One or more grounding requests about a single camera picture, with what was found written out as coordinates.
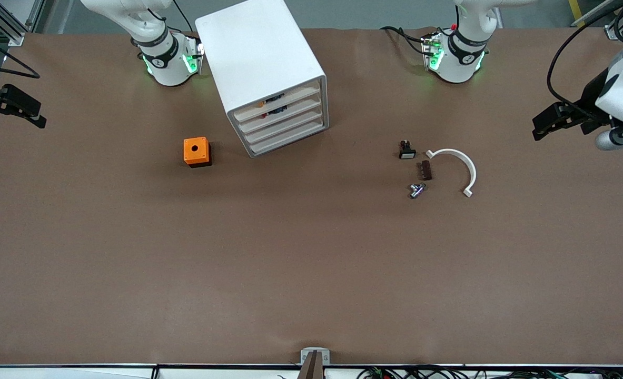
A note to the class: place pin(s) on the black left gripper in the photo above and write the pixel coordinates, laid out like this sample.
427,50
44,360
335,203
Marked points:
589,101

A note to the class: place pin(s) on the white plastic drawer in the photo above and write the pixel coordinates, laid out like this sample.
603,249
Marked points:
300,93
303,107
308,131
306,119

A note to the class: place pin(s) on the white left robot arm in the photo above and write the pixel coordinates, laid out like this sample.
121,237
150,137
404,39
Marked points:
461,63

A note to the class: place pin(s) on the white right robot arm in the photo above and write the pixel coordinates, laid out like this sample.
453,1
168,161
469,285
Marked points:
166,66

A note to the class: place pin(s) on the black square push button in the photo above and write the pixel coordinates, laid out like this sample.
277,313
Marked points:
407,151

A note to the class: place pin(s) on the white drawer cabinet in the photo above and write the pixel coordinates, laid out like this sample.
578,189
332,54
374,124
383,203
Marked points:
258,47

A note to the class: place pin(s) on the white semicircular clamp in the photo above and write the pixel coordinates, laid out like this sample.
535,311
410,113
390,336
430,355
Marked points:
469,166

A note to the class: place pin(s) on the brown terminal block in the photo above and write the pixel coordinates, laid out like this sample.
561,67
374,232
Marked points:
424,170

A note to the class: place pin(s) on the chrome metal fitting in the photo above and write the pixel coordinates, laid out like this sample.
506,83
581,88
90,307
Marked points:
416,190

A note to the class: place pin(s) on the orange box with hole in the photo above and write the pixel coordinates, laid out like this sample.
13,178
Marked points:
195,150

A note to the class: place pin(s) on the small dark part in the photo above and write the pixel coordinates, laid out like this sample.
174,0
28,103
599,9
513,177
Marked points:
277,110

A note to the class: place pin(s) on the grey metal bracket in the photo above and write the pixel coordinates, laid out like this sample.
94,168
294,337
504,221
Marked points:
324,355

